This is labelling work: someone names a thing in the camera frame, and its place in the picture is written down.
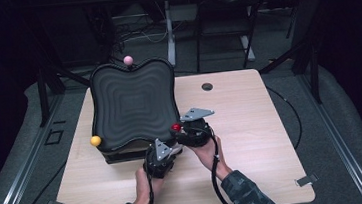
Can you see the red ball knob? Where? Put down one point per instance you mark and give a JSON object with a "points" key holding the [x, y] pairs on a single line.
{"points": [[176, 127]]}

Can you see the person's left hand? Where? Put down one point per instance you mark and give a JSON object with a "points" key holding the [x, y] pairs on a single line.
{"points": [[142, 189]]}

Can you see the person's right hand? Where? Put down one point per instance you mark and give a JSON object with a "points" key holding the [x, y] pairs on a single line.
{"points": [[205, 155]]}

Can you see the yellow ball knob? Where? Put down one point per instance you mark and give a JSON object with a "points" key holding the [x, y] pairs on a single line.
{"points": [[95, 140]]}

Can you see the black metal frame stand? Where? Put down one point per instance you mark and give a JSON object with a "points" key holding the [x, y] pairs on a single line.
{"points": [[315, 79], [43, 101]]}

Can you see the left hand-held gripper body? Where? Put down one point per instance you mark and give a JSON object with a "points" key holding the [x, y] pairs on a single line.
{"points": [[157, 168]]}

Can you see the aluminium floor rail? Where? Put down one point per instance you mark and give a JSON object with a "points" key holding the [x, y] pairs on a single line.
{"points": [[342, 146], [21, 177]]}

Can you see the white table leg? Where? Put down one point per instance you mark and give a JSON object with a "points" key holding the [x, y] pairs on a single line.
{"points": [[247, 47], [169, 32]]}

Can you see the black wavy ridged tray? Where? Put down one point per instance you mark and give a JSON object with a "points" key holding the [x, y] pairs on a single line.
{"points": [[132, 103]]}

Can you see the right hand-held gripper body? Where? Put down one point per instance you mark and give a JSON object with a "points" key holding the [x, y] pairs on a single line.
{"points": [[195, 135]]}

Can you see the pink ball knob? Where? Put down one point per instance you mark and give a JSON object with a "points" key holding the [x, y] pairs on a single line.
{"points": [[128, 60]]}

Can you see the black tray base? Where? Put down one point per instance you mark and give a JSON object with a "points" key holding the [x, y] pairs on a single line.
{"points": [[124, 156]]}

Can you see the black chair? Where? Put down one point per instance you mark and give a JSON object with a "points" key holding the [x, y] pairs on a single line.
{"points": [[226, 0]]}

